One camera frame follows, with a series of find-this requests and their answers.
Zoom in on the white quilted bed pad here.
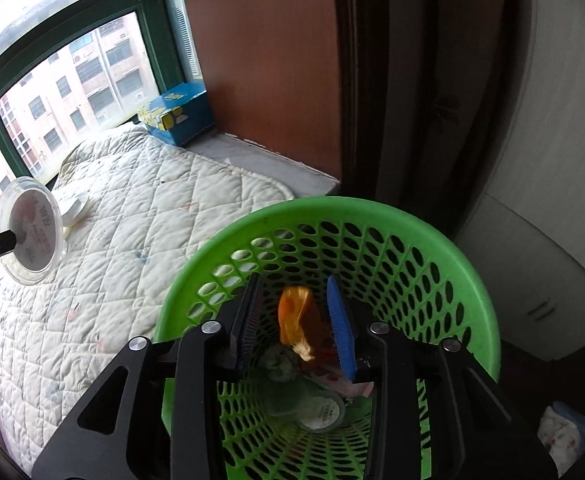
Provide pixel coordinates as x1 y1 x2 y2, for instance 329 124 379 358
0 125 293 471

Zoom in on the pink snack wrapper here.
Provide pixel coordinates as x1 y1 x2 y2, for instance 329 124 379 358
326 370 374 398

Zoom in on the white cabinet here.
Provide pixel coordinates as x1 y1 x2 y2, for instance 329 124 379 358
459 0 585 360

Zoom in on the green plastic trash basket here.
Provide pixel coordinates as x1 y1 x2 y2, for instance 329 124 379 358
155 196 506 479

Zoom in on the orange red snack wrapper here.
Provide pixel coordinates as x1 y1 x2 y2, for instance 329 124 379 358
302 330 340 370

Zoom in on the green window frame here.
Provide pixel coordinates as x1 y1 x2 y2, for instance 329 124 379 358
0 0 189 177

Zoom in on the blue yellow tissue box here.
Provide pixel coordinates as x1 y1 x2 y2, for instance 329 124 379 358
137 81 215 148

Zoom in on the floral cloth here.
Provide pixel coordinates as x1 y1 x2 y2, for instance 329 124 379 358
538 402 585 477

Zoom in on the small clear square container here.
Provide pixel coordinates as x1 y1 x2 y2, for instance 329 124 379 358
265 377 346 434

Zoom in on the brown wooden wardrobe panel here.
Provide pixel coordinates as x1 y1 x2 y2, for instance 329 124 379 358
185 0 343 177

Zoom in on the small orange candy wrapper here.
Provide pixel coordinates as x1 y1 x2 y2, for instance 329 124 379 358
277 286 323 362

